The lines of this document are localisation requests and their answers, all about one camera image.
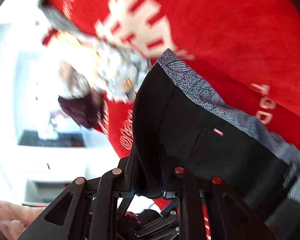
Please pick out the red wedding bed quilt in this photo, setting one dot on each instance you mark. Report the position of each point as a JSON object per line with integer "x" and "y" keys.
{"x": 247, "y": 50}

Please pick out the person's left hand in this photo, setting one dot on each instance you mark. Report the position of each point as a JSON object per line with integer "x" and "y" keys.
{"x": 14, "y": 219}

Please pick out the dark purple cloth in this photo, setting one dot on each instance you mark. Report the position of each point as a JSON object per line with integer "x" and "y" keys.
{"x": 85, "y": 111}

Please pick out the black pants with blue waistband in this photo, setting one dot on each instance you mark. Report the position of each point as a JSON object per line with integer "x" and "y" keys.
{"x": 179, "y": 120}

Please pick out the white floral cloth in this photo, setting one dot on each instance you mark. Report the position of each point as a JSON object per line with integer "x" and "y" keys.
{"x": 88, "y": 64}

